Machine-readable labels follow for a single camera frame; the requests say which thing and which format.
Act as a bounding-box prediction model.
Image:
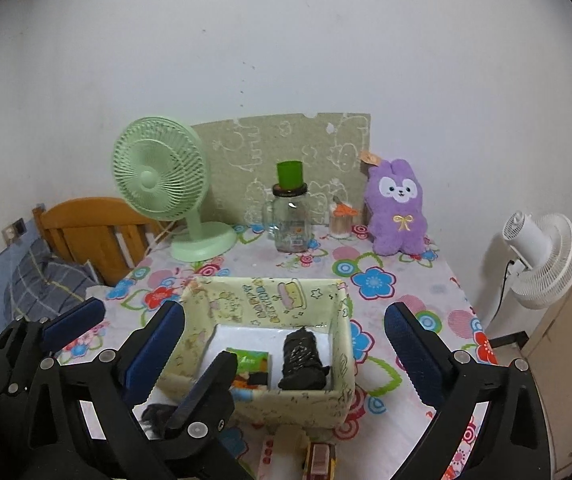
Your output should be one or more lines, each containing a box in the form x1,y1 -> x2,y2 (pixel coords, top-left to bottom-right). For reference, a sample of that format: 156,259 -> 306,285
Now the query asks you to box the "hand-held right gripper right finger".
384,301 -> 552,480

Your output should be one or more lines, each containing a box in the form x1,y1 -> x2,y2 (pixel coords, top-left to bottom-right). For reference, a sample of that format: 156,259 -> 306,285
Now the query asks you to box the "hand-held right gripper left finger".
26,301 -> 185,480

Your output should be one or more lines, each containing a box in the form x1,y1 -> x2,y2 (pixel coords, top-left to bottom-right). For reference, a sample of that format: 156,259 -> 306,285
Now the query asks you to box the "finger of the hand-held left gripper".
0,296 -> 107,480
148,350 -> 247,480

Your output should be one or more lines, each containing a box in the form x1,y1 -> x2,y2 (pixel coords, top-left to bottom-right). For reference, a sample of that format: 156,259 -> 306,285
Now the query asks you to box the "grey glove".
141,402 -> 183,438

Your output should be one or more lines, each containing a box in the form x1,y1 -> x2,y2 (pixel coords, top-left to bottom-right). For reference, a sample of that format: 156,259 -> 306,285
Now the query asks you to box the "cartoon printed storage box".
158,276 -> 357,428

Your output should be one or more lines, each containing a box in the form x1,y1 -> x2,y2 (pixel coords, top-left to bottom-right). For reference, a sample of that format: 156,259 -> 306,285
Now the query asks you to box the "grey plaid bedding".
8,237 -> 98,321

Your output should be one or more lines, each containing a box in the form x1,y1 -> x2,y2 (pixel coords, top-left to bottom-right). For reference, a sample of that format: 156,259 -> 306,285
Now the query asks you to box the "black orange item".
233,372 -> 270,392

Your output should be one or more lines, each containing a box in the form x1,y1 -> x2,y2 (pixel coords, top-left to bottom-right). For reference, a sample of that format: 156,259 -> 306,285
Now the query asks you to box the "green packet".
226,347 -> 271,376

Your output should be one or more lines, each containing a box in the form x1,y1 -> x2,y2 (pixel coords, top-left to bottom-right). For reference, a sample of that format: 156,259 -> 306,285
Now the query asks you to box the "floral tablecloth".
58,222 -> 499,480

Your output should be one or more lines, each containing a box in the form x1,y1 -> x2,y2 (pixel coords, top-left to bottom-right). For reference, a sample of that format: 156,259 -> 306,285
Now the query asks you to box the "wooden bed headboard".
32,197 -> 167,286

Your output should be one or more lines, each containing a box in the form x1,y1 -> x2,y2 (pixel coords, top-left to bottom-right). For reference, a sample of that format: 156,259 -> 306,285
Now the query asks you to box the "white item with red dots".
261,427 -> 311,480

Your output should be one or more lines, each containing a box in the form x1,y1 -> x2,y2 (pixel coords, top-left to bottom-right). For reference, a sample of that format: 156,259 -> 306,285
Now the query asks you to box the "black plush item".
278,326 -> 331,391

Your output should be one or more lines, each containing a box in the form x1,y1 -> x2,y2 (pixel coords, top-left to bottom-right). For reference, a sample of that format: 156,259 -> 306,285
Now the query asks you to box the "yellow red toy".
305,442 -> 339,480

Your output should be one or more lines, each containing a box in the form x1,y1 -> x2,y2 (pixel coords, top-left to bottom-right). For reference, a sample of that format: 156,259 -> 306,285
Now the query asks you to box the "purple plush rabbit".
360,150 -> 429,256

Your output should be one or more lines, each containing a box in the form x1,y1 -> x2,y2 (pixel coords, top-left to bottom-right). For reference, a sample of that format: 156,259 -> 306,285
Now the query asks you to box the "small jar with orange top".
328,199 -> 357,239

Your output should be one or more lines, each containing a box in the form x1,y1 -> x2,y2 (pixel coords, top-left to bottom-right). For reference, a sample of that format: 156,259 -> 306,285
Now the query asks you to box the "white floor fan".
502,211 -> 572,310

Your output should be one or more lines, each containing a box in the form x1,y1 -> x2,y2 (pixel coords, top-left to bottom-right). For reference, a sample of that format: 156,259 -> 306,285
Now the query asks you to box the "green desk fan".
112,116 -> 237,264

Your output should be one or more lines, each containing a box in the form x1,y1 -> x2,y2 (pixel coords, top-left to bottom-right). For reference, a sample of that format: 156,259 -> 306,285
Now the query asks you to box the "green cup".
276,160 -> 305,191

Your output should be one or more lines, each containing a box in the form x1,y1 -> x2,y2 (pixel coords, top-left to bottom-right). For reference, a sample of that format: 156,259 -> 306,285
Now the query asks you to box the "green printed board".
190,112 -> 373,226

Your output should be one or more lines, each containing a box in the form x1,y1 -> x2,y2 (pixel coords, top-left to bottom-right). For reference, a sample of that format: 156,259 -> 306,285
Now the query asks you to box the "wall socket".
2,217 -> 27,246

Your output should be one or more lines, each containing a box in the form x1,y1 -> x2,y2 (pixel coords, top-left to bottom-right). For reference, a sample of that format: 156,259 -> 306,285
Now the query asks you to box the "black fan cable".
498,259 -> 515,326

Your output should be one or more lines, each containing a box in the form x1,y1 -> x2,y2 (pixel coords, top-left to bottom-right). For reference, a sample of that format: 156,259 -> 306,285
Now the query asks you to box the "white fan cord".
146,220 -> 177,261

